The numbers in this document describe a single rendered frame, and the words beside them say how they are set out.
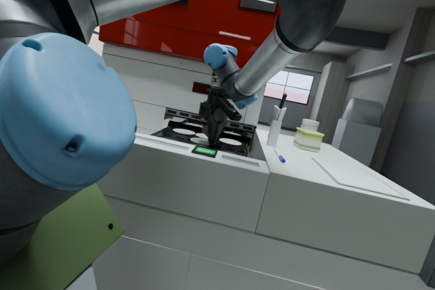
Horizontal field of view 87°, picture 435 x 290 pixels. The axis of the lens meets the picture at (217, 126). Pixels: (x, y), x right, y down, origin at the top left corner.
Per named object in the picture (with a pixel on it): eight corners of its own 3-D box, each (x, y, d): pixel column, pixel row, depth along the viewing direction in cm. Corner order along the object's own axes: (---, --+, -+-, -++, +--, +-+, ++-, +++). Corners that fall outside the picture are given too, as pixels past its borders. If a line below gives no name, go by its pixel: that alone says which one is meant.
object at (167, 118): (162, 132, 116) (166, 113, 115) (248, 151, 113) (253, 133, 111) (161, 133, 114) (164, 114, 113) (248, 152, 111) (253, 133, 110)
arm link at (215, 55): (237, 66, 68) (243, 71, 79) (217, 35, 69) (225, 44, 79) (216, 82, 70) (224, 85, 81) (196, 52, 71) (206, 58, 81)
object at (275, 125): (263, 141, 81) (272, 104, 79) (274, 144, 81) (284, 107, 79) (265, 145, 75) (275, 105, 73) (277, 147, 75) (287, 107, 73)
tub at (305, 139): (292, 144, 88) (296, 126, 87) (311, 147, 88) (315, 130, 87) (299, 149, 81) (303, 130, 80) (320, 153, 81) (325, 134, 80)
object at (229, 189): (59, 164, 65) (63, 115, 63) (253, 211, 60) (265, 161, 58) (28, 175, 56) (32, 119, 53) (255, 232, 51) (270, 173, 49)
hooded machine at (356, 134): (369, 178, 453) (393, 103, 429) (333, 169, 465) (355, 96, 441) (354, 166, 531) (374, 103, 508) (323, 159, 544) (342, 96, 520)
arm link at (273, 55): (399, -9, 34) (257, 100, 80) (356, -69, 34) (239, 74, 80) (352, 17, 30) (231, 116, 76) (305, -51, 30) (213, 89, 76)
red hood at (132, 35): (156, 62, 182) (168, -20, 172) (258, 82, 175) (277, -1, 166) (96, 40, 107) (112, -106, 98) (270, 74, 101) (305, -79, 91)
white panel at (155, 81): (96, 122, 122) (106, 43, 115) (249, 156, 115) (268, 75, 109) (92, 122, 119) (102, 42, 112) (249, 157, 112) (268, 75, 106)
